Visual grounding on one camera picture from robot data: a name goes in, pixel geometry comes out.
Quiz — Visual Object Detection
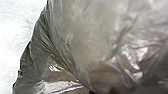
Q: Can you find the translucent plastic bag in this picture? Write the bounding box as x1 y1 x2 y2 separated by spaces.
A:
12 0 168 94

